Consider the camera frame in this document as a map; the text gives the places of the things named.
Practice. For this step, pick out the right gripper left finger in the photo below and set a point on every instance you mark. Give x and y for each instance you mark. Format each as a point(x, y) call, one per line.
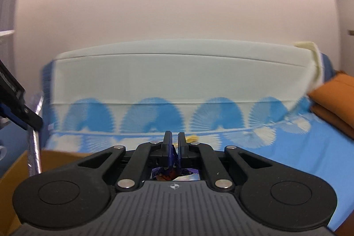
point(145, 158)

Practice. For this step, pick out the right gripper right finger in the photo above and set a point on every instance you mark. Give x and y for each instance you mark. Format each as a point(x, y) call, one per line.
point(203, 158)

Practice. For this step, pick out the yellow snack bar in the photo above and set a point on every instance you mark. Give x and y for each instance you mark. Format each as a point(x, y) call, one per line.
point(192, 138)

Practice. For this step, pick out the purple chocolate bar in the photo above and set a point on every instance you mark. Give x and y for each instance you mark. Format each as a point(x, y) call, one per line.
point(174, 172)

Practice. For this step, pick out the silver stick packet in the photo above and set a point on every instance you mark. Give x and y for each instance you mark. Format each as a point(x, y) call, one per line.
point(34, 159)

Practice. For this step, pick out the open cardboard box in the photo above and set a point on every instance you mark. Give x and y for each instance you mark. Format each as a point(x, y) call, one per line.
point(17, 173)

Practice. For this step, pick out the blue white patterned sheet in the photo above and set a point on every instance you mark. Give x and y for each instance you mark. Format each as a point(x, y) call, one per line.
point(248, 94)

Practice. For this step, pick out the orange cushion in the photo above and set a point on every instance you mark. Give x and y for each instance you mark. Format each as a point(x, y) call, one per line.
point(333, 102)

